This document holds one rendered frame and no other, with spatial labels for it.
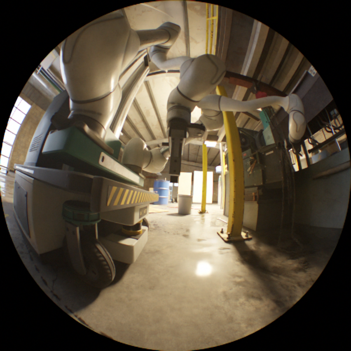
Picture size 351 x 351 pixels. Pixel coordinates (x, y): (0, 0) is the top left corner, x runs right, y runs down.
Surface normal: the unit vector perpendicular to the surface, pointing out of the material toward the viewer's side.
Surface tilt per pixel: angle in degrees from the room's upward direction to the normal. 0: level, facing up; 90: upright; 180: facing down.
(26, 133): 90
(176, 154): 120
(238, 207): 90
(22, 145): 90
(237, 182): 90
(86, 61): 155
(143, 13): 171
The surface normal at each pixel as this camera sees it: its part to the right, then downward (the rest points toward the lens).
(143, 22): 0.08, 0.97
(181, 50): -0.22, 0.96
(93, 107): 0.44, 0.85
